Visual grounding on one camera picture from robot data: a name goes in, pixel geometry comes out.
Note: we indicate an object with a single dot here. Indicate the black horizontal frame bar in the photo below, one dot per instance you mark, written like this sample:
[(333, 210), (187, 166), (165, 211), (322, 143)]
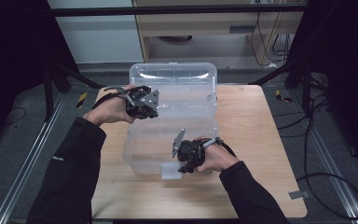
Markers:
[(167, 10)]

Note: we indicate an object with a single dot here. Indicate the grey tape piece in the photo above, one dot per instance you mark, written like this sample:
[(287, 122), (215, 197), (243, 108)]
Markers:
[(298, 194)]

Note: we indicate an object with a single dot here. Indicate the light wooden desk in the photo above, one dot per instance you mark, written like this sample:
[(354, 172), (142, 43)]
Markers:
[(199, 23)]

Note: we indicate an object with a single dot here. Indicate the aluminium floor rail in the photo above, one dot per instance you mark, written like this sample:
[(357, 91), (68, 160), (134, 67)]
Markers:
[(332, 165), (21, 171)]

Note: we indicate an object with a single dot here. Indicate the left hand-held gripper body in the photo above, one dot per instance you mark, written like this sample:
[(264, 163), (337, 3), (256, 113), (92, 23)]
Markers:
[(143, 101)]

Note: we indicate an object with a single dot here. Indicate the black metal stand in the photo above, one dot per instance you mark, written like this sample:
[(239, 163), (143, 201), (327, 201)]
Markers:
[(292, 71), (71, 74)]

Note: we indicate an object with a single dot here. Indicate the yellow black striped tape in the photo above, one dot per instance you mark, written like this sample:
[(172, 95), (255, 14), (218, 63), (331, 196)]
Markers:
[(81, 99), (282, 97)]

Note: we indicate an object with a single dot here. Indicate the white plug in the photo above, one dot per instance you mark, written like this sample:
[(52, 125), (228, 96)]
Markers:
[(272, 65)]

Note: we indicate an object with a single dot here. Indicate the clear plastic storage box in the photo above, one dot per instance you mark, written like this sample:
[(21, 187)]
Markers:
[(174, 93)]

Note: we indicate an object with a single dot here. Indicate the black curtain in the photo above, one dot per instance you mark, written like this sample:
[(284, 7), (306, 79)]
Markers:
[(348, 62), (12, 56)]

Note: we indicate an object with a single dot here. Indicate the white cabinet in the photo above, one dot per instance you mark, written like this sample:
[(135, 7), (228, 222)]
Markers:
[(99, 40)]

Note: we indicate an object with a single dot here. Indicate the person's right hand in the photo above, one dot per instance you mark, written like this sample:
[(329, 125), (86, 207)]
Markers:
[(219, 158)]

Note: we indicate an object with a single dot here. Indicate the person's left hand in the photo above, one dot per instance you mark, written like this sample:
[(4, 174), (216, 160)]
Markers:
[(112, 110)]

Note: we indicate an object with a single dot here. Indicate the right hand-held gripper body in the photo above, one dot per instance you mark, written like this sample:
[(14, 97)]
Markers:
[(191, 152)]

